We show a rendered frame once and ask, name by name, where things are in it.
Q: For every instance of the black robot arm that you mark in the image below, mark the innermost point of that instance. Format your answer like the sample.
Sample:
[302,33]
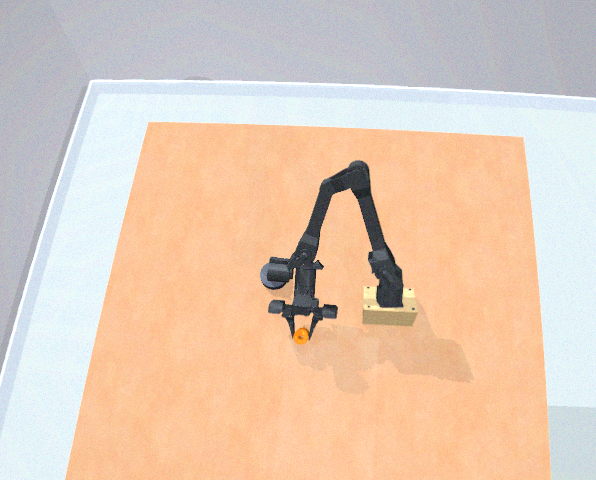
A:
[381,259]

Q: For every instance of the orange knob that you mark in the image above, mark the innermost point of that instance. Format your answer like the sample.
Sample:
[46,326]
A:
[301,332]

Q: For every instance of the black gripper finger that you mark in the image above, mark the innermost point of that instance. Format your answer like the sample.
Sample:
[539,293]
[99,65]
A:
[313,325]
[291,323]

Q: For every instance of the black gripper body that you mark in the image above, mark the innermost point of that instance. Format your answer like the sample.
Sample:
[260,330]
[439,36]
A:
[327,311]

